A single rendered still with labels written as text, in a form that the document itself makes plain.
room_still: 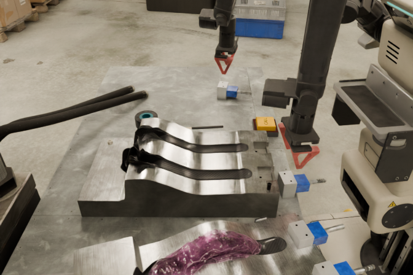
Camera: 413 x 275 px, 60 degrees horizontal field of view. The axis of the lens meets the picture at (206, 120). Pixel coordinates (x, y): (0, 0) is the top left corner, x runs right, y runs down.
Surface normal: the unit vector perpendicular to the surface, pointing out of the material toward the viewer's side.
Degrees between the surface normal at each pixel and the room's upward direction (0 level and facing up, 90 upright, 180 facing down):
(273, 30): 90
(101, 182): 0
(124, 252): 0
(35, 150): 0
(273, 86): 27
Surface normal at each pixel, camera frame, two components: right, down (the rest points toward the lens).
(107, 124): 0.00, -0.83
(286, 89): -0.10, -0.49
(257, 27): -0.18, 0.57
